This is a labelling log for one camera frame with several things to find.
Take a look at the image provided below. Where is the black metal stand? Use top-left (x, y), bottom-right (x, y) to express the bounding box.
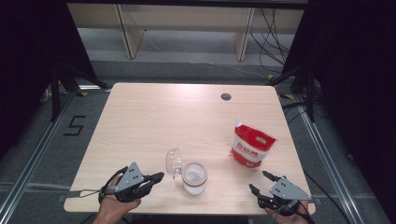
top-left (49, 62), bottom-right (110, 122)
top-left (265, 64), bottom-right (318, 124)

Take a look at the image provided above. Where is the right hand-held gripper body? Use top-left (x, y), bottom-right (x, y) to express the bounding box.
top-left (257, 176), bottom-right (312, 217)

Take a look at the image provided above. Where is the black curtain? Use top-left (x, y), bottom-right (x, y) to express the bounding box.
top-left (281, 0), bottom-right (396, 224)
top-left (0, 0), bottom-right (98, 161)

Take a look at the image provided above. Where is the black floor cable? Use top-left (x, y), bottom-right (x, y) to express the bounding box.
top-left (303, 170), bottom-right (353, 224)

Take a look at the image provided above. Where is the person's left hand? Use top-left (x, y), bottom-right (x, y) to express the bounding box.
top-left (96, 175), bottom-right (143, 223)

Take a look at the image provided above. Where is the black wrist strap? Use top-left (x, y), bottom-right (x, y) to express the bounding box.
top-left (292, 200), bottom-right (316, 224)
top-left (98, 166), bottom-right (129, 203)

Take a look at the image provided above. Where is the thin black lanyard cord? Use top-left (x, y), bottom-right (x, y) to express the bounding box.
top-left (78, 188), bottom-right (104, 199)

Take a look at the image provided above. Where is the aluminium floor rail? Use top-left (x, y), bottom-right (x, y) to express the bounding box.
top-left (0, 90), bottom-right (79, 224)
top-left (295, 99), bottom-right (366, 224)

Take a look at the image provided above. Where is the clear glass jar with lid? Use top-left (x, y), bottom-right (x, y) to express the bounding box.
top-left (165, 147), bottom-right (209, 196)

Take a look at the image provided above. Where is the bundle of black cables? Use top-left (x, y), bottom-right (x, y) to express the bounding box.
top-left (249, 7), bottom-right (295, 75)

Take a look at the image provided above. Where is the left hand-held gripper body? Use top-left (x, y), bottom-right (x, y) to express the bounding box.
top-left (113, 161), bottom-right (148, 203)

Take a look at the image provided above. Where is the thin white cable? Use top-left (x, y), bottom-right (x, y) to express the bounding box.
top-left (143, 29), bottom-right (271, 80)

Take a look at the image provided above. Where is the person's right hand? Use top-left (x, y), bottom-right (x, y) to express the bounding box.
top-left (264, 201), bottom-right (314, 224)

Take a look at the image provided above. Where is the beige wooden shelf unit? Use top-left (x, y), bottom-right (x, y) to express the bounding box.
top-left (66, 3), bottom-right (306, 62)

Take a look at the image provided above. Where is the red and white sugar pouch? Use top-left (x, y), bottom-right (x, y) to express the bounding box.
top-left (230, 119), bottom-right (277, 170)

